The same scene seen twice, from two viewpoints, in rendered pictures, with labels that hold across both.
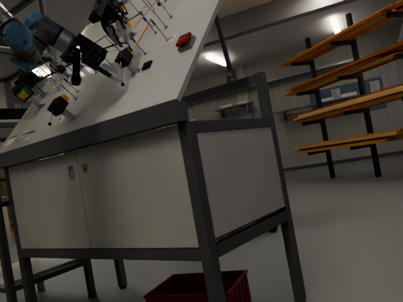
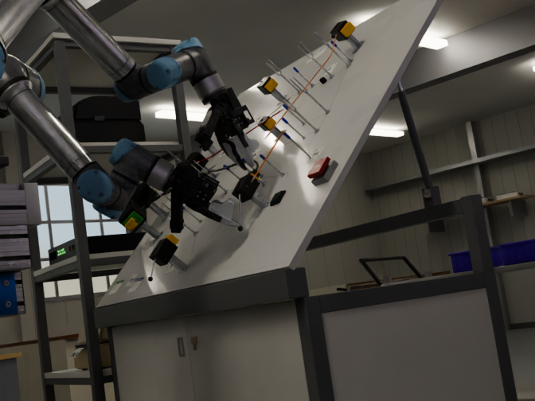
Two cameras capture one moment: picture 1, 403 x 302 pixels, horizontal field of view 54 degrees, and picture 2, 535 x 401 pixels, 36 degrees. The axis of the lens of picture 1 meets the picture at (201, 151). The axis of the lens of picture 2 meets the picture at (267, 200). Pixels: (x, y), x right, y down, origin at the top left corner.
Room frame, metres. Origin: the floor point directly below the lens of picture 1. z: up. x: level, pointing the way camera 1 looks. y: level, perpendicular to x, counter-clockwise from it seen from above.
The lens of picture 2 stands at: (-0.49, -0.53, 0.79)
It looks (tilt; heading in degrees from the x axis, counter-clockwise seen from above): 7 degrees up; 20
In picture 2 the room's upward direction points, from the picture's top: 8 degrees counter-clockwise
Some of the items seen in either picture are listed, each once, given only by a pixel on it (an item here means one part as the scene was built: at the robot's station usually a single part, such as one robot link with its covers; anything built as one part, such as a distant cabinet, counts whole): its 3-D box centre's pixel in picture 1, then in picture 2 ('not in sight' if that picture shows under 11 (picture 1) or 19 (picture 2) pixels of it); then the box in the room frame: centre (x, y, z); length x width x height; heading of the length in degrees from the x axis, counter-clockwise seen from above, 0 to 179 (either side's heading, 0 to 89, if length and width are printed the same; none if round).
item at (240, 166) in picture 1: (138, 187); (287, 370); (1.82, 0.31, 0.60); 1.17 x 0.58 x 0.40; 53
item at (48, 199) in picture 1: (47, 204); (154, 387); (1.74, 0.71, 0.60); 0.55 x 0.02 x 0.39; 53
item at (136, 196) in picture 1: (130, 193); (246, 388); (1.41, 0.28, 0.60); 0.55 x 0.03 x 0.39; 53
